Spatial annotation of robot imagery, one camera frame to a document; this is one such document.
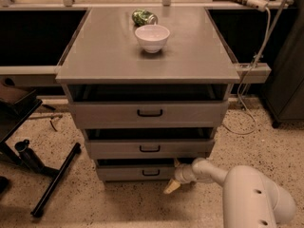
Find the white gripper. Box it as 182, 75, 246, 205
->
163, 158, 194, 194

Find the grey bottom drawer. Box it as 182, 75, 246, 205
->
95, 158, 176, 181

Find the grey drawer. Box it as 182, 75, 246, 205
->
95, 158, 176, 181
69, 101, 228, 129
85, 140, 215, 160

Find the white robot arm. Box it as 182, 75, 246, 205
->
163, 158, 296, 228

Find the grey middle drawer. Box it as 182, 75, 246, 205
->
85, 140, 215, 160

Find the grey drawer cabinet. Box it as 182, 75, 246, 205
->
55, 6, 241, 183

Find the grey top drawer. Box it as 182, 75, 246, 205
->
69, 101, 228, 129

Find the dark cabinet at right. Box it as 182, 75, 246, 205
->
261, 0, 304, 128

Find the white ceramic bowl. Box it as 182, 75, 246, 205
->
135, 25, 170, 53

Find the black stand with base bar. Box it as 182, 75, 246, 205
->
0, 79, 81, 218

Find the grey side rail beam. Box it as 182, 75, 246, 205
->
235, 63, 272, 84

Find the white cable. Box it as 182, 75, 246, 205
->
221, 7, 274, 136

